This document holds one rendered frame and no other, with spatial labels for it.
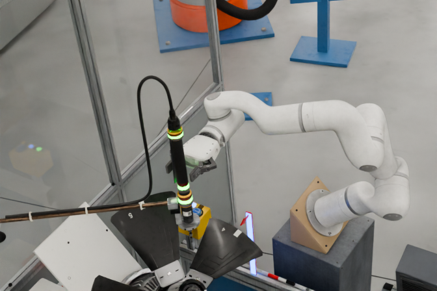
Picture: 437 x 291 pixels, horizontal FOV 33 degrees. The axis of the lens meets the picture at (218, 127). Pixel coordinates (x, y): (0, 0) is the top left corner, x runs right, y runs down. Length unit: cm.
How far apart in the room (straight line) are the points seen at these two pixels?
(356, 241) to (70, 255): 111
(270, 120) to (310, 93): 315
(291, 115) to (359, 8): 430
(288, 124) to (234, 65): 353
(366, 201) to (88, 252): 98
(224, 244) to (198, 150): 49
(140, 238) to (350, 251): 88
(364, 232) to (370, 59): 293
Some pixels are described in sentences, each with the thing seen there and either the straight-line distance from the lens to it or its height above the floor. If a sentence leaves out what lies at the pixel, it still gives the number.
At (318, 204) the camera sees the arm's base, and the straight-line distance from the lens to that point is 285.
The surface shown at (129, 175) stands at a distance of 322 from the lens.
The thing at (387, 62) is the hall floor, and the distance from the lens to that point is 570.
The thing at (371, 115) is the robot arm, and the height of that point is 167.
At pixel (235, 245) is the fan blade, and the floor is 118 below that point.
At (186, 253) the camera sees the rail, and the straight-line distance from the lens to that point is 305.
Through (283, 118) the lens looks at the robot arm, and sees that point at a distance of 220.
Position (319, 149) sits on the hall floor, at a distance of 482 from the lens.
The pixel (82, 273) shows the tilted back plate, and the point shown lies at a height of 123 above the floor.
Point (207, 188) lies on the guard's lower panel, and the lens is 389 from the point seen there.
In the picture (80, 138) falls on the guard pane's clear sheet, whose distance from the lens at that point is 291.
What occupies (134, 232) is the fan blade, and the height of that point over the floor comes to 137.
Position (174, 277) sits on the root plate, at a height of 124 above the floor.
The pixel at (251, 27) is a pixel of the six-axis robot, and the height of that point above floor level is 3.
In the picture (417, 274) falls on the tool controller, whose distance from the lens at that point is 243.
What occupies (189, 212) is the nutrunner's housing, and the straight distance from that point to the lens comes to 224.
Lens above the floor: 303
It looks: 37 degrees down
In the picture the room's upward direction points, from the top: 6 degrees counter-clockwise
